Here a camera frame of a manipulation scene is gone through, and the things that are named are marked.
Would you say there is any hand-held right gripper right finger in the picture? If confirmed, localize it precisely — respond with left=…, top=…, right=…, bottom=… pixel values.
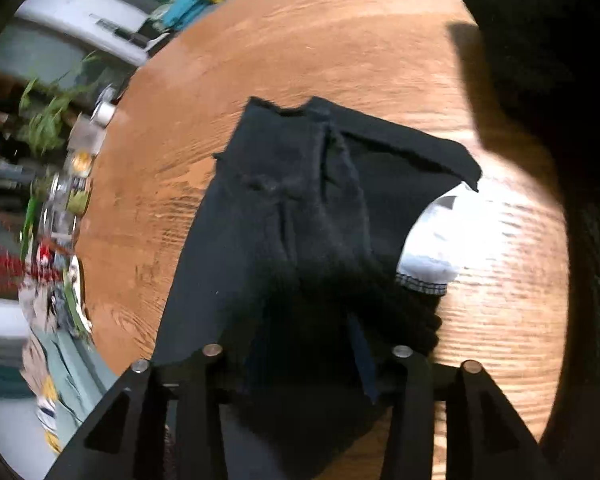
left=349, top=314, right=542, bottom=480

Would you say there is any black garment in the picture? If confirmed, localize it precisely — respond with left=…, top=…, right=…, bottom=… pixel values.
left=152, top=96, right=483, bottom=479

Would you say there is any metal can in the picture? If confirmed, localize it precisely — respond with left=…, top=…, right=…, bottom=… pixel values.
left=92, top=100, right=117, bottom=127

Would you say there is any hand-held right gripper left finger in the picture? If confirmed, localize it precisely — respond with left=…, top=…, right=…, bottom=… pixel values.
left=44, top=343, right=229, bottom=480

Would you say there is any dark cloth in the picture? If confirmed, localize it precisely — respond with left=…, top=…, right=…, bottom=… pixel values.
left=452, top=0, right=600, bottom=466

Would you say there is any glass jar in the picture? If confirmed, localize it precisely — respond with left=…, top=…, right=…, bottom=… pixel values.
left=64, top=150, right=94, bottom=179

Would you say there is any blue packet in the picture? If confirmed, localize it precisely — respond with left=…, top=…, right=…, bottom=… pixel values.
left=161, top=0, right=212, bottom=30

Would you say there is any green plant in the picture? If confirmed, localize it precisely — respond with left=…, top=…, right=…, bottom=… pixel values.
left=19, top=52, right=106, bottom=157

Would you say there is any white cloth with striped trim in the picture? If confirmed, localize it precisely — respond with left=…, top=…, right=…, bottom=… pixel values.
left=396, top=183, right=482, bottom=295

